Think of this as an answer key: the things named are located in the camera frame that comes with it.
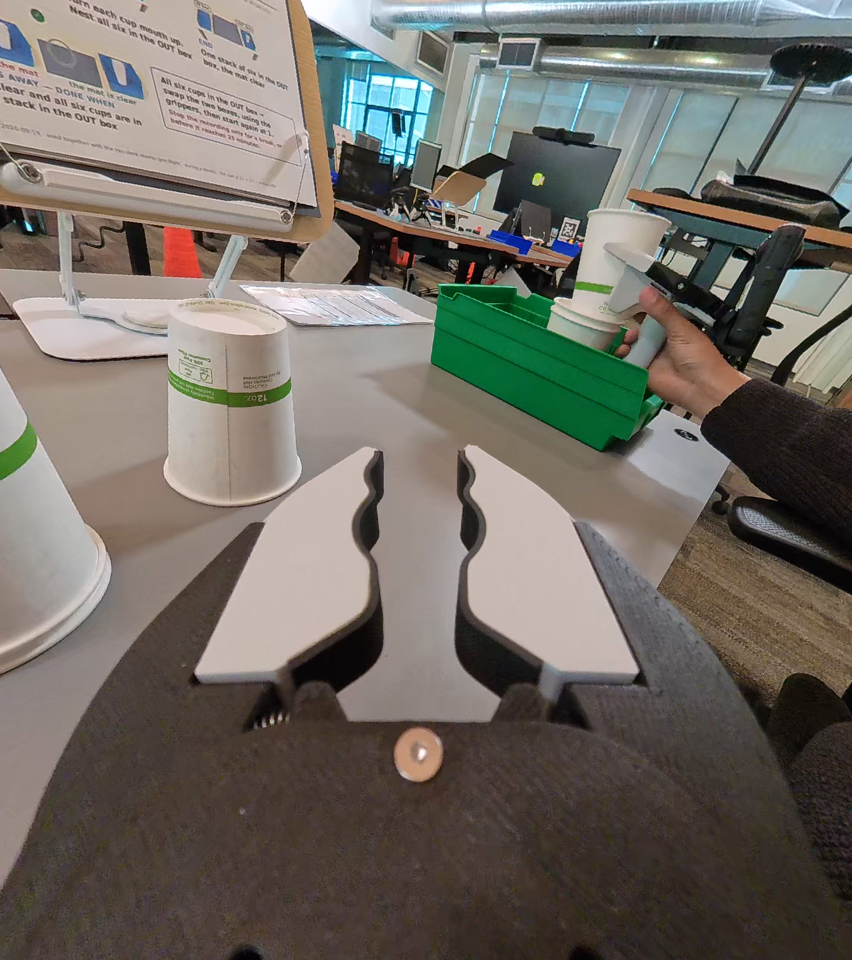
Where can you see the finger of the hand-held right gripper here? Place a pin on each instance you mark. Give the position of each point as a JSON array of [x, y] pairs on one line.
[[629, 289]]

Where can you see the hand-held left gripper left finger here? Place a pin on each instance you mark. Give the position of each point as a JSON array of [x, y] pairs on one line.
[[291, 600]]

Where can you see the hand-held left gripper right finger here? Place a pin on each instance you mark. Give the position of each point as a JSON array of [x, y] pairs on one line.
[[546, 600]]

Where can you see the white paper cup green band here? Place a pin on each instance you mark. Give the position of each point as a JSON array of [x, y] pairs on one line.
[[609, 247], [582, 334], [583, 306], [6, 562], [231, 442]]

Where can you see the green plastic box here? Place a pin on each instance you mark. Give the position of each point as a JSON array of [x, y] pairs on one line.
[[531, 375]]

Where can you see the person's right forearm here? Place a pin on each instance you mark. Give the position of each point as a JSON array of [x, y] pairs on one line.
[[808, 465]]

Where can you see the grey desk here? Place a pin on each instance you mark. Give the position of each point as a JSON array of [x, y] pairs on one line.
[[396, 390]]

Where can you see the person's right hand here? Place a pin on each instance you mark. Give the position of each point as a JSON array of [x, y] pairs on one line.
[[692, 371]]

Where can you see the small marker card stand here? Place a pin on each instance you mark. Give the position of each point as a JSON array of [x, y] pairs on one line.
[[571, 229]]

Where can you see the black bag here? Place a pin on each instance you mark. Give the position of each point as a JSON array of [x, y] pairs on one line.
[[770, 201]]

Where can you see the blue plastic bin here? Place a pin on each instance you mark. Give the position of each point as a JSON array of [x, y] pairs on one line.
[[512, 240]]

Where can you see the large black display screen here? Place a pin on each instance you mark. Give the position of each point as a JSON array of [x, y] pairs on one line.
[[557, 176]]

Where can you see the raised wooden edged table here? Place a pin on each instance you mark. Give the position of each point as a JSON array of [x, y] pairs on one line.
[[834, 240]]

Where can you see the wooden table black legs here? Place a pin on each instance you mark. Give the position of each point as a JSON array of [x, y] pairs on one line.
[[433, 232]]

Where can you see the black disc on pole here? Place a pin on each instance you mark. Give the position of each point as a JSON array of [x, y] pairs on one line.
[[815, 64]]

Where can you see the black mesh chair armrest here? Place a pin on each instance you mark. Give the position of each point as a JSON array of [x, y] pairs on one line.
[[808, 536]]

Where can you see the laminated paper sheet red label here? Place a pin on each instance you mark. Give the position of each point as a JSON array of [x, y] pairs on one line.
[[336, 304]]

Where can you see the grey tilted board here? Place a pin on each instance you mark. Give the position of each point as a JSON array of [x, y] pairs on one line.
[[324, 255]]

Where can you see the wooden document stand white base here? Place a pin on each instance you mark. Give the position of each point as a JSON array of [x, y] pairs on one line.
[[58, 330]]

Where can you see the orange traffic cone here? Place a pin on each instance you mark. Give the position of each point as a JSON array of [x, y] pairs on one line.
[[182, 255]]

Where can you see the printed instruction sheet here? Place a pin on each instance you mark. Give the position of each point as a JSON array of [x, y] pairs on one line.
[[133, 75]]

